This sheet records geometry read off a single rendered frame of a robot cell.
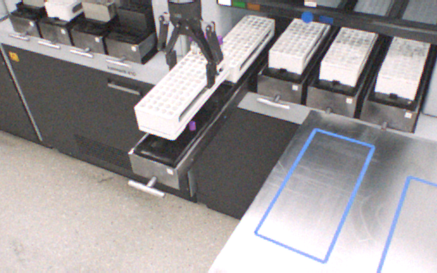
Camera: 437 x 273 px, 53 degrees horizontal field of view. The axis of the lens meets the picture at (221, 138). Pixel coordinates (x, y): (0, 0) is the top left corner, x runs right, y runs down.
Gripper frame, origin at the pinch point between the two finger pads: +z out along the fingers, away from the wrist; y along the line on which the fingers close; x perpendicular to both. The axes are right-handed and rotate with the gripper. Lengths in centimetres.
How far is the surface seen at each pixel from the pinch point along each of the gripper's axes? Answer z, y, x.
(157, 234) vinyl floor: 92, -29, 5
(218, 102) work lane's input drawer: 11.2, 4.2, 5.0
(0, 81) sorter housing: 48, -116, 21
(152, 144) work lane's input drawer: 11.2, -3.0, -16.5
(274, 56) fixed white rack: 6.0, 12.5, 24.3
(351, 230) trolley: 9, 47, -23
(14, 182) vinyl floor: 92, -109, 1
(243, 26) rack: 5.1, -2.3, 35.6
